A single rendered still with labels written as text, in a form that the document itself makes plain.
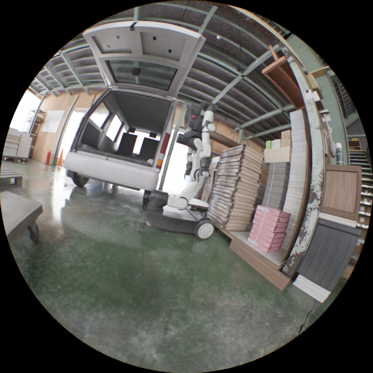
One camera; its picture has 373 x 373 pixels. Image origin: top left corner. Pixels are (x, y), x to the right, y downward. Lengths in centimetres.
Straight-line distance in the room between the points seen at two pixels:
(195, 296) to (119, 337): 39
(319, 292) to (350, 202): 59
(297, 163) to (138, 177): 184
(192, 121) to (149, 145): 234
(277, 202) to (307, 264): 84
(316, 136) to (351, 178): 40
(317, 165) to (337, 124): 132
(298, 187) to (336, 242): 76
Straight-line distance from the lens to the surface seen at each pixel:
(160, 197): 118
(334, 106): 240
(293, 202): 145
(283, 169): 159
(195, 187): 124
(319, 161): 99
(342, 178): 103
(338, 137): 210
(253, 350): 62
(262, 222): 119
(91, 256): 75
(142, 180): 145
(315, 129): 111
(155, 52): 161
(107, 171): 153
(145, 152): 348
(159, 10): 265
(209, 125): 116
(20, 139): 466
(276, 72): 211
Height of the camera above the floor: 49
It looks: 2 degrees down
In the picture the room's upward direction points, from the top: 14 degrees clockwise
